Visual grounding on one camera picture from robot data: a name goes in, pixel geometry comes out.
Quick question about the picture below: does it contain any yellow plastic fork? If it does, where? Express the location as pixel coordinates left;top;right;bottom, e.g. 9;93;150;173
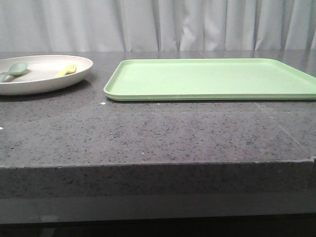
55;63;77;78

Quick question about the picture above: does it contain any white round plate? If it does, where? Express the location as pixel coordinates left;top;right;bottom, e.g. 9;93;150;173
0;55;93;95

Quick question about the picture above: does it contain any light green serving tray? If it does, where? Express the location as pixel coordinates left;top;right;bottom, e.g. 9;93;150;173
104;58;316;101

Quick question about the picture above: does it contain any pale green plastic spoon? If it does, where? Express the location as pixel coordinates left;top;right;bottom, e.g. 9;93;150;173
0;62;28;82

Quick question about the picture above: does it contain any grey pleated curtain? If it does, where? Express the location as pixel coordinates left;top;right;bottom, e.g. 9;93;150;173
0;0;316;52

